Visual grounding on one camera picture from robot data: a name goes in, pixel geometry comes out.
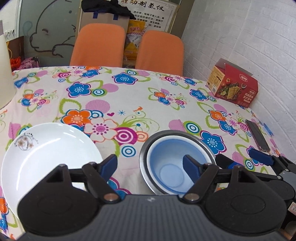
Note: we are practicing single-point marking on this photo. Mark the dark smartphone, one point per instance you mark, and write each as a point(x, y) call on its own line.
point(258, 136)

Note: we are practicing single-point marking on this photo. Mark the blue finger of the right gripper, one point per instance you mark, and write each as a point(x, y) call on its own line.
point(261, 157)
point(232, 165)

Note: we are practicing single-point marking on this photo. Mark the white plate with floral motif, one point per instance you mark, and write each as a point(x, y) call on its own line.
point(37, 151)

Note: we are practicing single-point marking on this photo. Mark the black cloth on bag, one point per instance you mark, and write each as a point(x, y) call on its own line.
point(110, 7)

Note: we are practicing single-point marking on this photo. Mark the brown gift bag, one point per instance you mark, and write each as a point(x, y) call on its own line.
point(16, 52)

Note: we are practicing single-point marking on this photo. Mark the red cracker box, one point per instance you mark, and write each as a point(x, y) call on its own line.
point(232, 83)

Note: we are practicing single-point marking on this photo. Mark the yellow snack bag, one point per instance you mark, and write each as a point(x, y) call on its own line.
point(134, 34)

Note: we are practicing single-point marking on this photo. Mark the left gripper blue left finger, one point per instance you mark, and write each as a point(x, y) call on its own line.
point(107, 167)

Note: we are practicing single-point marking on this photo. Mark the translucent blue plastic bowl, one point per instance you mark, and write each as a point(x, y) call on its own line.
point(165, 162)

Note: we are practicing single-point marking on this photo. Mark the cream thermos jug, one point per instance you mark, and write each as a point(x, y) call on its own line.
point(7, 88)

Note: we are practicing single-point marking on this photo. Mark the glass panel with cartoon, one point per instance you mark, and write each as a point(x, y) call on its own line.
point(48, 29)

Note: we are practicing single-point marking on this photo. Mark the right orange chair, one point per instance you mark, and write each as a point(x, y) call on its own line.
point(160, 52)

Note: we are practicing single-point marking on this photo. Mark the stainless steel bowl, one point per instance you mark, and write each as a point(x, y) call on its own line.
point(143, 156)

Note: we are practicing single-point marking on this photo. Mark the left orange chair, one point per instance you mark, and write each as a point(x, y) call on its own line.
point(99, 45)

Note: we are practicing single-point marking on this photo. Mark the orange chair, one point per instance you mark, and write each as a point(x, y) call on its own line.
point(160, 52)
point(99, 45)

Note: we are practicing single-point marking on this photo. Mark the framed chinese text poster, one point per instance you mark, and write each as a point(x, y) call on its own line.
point(157, 15)

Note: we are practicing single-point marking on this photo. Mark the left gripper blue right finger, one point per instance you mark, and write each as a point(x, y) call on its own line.
point(192, 167)

